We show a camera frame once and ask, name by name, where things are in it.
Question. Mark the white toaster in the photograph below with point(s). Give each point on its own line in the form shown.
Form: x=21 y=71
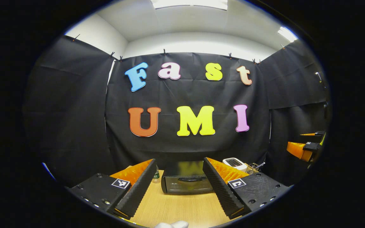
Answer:
x=233 y=162

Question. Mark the ceiling light panel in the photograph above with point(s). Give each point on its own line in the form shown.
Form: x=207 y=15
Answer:
x=188 y=4
x=287 y=33

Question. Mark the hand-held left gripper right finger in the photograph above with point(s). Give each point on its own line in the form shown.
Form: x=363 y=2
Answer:
x=220 y=190

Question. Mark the black backdrop cloth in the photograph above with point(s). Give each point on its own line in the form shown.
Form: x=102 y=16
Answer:
x=185 y=148

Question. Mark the black electric oven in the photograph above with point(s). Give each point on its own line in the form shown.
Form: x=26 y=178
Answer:
x=185 y=186

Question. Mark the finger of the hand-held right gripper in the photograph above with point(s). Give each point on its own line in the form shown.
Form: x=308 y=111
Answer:
x=311 y=147
x=319 y=133

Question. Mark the silver utensil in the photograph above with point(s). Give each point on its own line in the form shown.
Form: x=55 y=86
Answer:
x=260 y=165

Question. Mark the clear plastic water bottle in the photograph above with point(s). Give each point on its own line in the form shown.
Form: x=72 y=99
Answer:
x=156 y=175

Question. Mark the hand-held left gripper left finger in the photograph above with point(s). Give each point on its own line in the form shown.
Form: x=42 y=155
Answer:
x=139 y=190

